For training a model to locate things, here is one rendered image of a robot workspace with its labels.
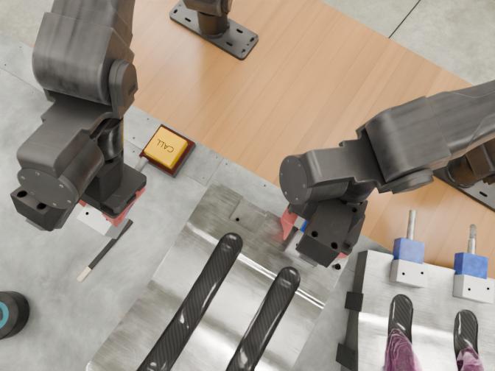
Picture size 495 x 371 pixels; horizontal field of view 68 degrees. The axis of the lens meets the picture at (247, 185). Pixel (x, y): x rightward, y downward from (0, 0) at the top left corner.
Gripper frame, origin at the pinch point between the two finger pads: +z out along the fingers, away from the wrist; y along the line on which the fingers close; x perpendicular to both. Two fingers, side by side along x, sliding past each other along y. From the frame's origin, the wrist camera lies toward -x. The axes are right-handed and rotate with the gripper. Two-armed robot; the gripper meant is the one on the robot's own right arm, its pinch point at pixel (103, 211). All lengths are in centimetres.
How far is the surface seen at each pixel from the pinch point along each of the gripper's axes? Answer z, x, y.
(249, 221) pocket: 2.7, 13.9, 19.0
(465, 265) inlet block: -4, 24, 54
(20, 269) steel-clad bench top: 21.4, -7.7, -13.1
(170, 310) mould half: 9.2, -3.9, 15.5
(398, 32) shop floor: 20, 168, 30
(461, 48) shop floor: 17, 174, 60
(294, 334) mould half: 6.3, 2.0, 34.1
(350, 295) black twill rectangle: 7.3, 14.3, 40.9
